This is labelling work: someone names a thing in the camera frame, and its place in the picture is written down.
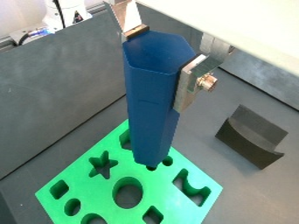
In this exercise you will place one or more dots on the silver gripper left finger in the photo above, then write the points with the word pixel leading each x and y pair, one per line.
pixel 128 19

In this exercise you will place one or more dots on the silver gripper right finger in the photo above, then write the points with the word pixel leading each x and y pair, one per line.
pixel 197 76

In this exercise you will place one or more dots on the blue hexagonal prism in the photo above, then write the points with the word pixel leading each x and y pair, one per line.
pixel 155 56

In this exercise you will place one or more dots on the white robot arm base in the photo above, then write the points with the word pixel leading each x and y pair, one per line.
pixel 64 13

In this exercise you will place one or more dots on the black curved block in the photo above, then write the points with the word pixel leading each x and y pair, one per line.
pixel 253 137

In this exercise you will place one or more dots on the green shape sorter board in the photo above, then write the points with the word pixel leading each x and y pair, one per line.
pixel 106 189

